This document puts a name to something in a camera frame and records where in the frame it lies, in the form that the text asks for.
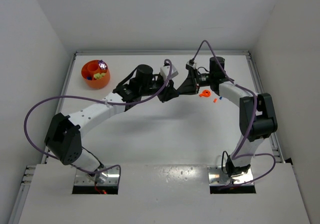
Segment purple lego brick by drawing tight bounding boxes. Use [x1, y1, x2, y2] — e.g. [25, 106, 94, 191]
[98, 60, 108, 70]

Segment yellow-green lego brick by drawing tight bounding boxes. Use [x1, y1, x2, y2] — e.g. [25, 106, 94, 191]
[93, 73, 106, 80]

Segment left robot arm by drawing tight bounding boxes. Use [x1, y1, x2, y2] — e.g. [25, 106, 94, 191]
[44, 60, 178, 175]

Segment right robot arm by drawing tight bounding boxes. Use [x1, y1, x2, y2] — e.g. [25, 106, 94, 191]
[177, 57, 278, 177]

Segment orange round lego piece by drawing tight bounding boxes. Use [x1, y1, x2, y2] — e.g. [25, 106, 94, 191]
[201, 90, 211, 98]

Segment orange divided bowl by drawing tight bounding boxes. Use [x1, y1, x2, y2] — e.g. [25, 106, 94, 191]
[81, 60, 111, 89]

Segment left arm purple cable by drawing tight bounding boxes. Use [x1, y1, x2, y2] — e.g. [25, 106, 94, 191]
[23, 59, 173, 182]

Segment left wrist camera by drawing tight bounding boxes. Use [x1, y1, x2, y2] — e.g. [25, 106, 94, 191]
[160, 65, 179, 80]

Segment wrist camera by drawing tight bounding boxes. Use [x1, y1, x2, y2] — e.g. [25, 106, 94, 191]
[160, 65, 179, 80]
[185, 59, 197, 71]

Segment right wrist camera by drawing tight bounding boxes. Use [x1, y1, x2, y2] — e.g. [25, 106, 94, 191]
[185, 59, 197, 71]

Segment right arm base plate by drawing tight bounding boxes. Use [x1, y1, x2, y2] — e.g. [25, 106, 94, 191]
[207, 165, 254, 187]

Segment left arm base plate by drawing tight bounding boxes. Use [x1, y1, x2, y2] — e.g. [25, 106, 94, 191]
[74, 165, 121, 187]

